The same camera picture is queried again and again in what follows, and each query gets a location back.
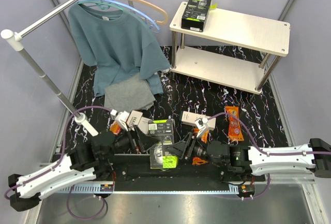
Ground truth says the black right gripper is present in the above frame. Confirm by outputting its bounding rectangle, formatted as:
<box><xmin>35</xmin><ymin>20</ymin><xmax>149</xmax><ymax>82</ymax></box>
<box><xmin>165</xmin><ymin>132</ymin><xmax>222</xmax><ymax>167</ymax></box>

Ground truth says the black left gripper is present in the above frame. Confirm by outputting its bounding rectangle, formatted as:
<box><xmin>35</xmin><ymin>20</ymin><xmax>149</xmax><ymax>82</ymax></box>
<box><xmin>101</xmin><ymin>123</ymin><xmax>159</xmax><ymax>159</ymax></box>

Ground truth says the black green razor box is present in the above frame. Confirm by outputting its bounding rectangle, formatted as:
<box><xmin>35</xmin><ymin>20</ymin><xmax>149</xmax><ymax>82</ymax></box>
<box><xmin>148</xmin><ymin>119</ymin><xmax>178</xmax><ymax>170</ymax></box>

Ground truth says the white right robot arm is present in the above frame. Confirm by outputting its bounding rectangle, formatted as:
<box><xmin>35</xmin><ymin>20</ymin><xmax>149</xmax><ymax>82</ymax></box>
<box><xmin>165</xmin><ymin>132</ymin><xmax>330</xmax><ymax>181</ymax></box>

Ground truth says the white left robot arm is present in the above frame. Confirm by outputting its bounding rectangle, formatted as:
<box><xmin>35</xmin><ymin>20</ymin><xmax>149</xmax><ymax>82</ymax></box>
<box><xmin>8</xmin><ymin>126</ymin><xmax>158</xmax><ymax>212</ymax></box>

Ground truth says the black razor box on shelf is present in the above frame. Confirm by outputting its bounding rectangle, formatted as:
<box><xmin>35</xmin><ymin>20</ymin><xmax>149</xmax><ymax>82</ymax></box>
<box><xmin>181</xmin><ymin>0</ymin><xmax>212</xmax><ymax>32</ymax></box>

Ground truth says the white two-tier shelf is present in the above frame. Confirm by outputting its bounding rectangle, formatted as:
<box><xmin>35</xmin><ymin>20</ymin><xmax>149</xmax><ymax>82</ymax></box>
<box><xmin>170</xmin><ymin>2</ymin><xmax>291</xmax><ymax>95</ymax></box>

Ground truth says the white Harry's box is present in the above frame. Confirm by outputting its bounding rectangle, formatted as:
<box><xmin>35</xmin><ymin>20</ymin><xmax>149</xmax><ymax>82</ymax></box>
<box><xmin>127</xmin><ymin>110</ymin><xmax>151</xmax><ymax>135</ymax></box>

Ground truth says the orange snack packet middle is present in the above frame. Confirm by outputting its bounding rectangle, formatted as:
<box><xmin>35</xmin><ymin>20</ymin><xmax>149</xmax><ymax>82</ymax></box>
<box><xmin>192</xmin><ymin>131</ymin><xmax>209</xmax><ymax>166</ymax></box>

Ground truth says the orange snack packet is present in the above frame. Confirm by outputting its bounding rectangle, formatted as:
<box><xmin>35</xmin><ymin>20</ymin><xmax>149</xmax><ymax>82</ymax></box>
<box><xmin>225</xmin><ymin>106</ymin><xmax>244</xmax><ymax>142</ymax></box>
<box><xmin>109</xmin><ymin>122</ymin><xmax>122</xmax><ymax>135</ymax></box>
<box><xmin>192</xmin><ymin>131</ymin><xmax>209</xmax><ymax>166</ymax></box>

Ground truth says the long white cosmetic box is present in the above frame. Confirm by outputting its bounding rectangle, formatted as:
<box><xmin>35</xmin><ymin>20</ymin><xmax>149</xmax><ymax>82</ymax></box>
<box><xmin>179</xmin><ymin>111</ymin><xmax>216</xmax><ymax>130</ymax></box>

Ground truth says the orange snack packet left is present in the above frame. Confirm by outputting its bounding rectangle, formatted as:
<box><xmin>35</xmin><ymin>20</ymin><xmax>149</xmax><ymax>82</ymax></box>
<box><xmin>109</xmin><ymin>122</ymin><xmax>122</xmax><ymax>135</ymax></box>

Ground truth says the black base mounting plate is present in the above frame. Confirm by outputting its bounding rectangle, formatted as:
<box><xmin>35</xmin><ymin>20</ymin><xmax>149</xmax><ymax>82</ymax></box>
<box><xmin>102</xmin><ymin>154</ymin><xmax>265</xmax><ymax>193</ymax></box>

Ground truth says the black marble pattern mat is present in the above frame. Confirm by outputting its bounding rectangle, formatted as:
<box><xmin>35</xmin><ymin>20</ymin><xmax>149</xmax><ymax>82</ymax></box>
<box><xmin>61</xmin><ymin>45</ymin><xmax>298</xmax><ymax>157</ymax></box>

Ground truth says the grey folded cloth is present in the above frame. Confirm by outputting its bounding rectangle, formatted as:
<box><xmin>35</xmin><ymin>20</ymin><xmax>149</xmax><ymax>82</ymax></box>
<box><xmin>103</xmin><ymin>73</ymin><xmax>156</xmax><ymax>112</ymax></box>

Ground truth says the orange snack packet right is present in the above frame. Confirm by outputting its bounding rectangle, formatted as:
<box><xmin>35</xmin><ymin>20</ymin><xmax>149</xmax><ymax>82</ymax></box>
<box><xmin>225</xmin><ymin>106</ymin><xmax>244</xmax><ymax>142</ymax></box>

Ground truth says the teal t-shirt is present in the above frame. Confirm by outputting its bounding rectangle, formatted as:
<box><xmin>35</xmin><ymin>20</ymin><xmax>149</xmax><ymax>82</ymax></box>
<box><xmin>68</xmin><ymin>3</ymin><xmax>171</xmax><ymax>97</ymax></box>

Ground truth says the blue plastic hanger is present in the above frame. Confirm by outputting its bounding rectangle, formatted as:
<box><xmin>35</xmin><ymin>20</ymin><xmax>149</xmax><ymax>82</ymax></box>
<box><xmin>77</xmin><ymin>0</ymin><xmax>161</xmax><ymax>33</ymax></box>

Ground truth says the metal clothes rack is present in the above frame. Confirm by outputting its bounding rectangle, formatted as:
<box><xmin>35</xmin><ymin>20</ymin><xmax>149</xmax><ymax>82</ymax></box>
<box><xmin>0</xmin><ymin>0</ymin><xmax>130</xmax><ymax>137</ymax></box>

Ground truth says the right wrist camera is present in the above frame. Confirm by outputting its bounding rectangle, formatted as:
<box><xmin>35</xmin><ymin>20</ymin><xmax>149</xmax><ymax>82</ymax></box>
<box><xmin>194</xmin><ymin>117</ymin><xmax>209</xmax><ymax>138</ymax></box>

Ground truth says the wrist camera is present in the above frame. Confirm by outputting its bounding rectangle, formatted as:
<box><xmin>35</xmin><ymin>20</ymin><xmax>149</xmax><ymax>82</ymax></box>
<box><xmin>194</xmin><ymin>117</ymin><xmax>209</xmax><ymax>138</ymax></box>
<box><xmin>110</xmin><ymin>110</ymin><xmax>129</xmax><ymax>131</ymax></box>

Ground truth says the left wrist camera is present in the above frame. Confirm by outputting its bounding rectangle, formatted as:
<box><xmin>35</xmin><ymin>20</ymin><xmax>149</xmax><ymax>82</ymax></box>
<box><xmin>110</xmin><ymin>110</ymin><xmax>129</xmax><ymax>131</ymax></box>

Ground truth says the white slotted cable duct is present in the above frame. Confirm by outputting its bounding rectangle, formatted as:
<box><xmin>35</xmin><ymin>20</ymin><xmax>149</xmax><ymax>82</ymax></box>
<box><xmin>43</xmin><ymin>182</ymin><xmax>114</xmax><ymax>196</ymax></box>

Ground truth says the aluminium rail frame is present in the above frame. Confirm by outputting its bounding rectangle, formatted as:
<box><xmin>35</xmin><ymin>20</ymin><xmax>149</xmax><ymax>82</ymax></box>
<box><xmin>259</xmin><ymin>165</ymin><xmax>314</xmax><ymax>184</ymax></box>

